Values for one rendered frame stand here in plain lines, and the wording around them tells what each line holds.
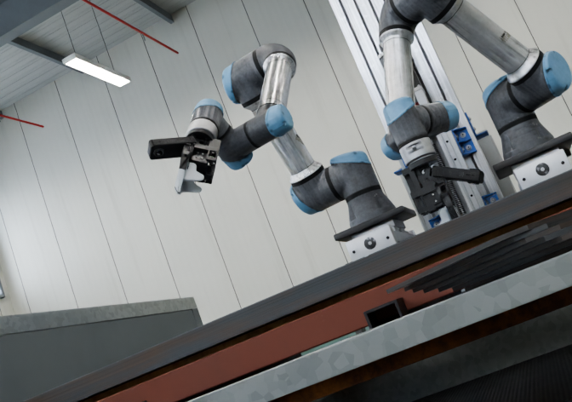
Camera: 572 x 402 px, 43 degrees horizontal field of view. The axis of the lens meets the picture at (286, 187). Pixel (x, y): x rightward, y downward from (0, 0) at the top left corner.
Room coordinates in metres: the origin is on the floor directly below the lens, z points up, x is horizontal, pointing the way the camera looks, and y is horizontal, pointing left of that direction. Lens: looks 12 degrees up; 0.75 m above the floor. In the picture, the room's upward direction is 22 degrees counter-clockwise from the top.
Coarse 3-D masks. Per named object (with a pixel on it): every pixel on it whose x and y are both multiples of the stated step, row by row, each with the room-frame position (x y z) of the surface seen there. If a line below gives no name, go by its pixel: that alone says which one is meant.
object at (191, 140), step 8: (192, 136) 1.67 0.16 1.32; (152, 144) 1.61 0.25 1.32; (160, 144) 1.62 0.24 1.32; (168, 144) 1.63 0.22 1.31; (176, 144) 1.64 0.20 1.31; (184, 144) 1.65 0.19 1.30; (192, 144) 1.66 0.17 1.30; (152, 152) 1.63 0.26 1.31; (160, 152) 1.63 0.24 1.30; (168, 152) 1.65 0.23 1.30; (176, 152) 1.66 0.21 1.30
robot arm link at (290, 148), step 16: (240, 64) 2.04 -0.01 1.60; (256, 64) 2.02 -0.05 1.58; (224, 80) 2.06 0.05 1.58; (240, 80) 2.05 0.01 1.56; (256, 80) 2.04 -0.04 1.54; (240, 96) 2.08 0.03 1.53; (256, 96) 2.07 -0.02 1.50; (256, 112) 2.11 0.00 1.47; (272, 144) 2.17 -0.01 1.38; (288, 144) 2.15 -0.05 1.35; (288, 160) 2.18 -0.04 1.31; (304, 160) 2.18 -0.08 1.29; (304, 176) 2.19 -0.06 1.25; (320, 176) 2.20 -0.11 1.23; (304, 192) 2.22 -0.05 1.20; (320, 192) 2.21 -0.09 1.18; (304, 208) 2.25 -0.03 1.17; (320, 208) 2.25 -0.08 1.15
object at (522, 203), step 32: (544, 192) 1.00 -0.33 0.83; (448, 224) 1.04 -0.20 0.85; (480, 224) 1.03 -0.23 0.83; (384, 256) 1.07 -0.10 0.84; (416, 256) 1.06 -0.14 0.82; (320, 288) 1.10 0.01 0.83; (352, 288) 1.11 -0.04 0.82; (224, 320) 1.14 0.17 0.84; (256, 320) 1.13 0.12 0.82; (160, 352) 1.17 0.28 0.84; (192, 352) 1.16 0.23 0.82; (64, 384) 1.22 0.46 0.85; (96, 384) 1.21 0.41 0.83
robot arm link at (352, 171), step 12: (336, 156) 2.17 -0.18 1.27; (348, 156) 2.16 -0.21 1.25; (360, 156) 2.17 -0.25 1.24; (336, 168) 2.18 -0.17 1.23; (348, 168) 2.16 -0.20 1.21; (360, 168) 2.16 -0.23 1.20; (372, 168) 2.19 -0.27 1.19; (336, 180) 2.18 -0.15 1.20; (348, 180) 2.16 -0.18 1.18; (360, 180) 2.16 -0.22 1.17; (372, 180) 2.17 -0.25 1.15; (336, 192) 2.20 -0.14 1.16; (348, 192) 2.18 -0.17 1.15
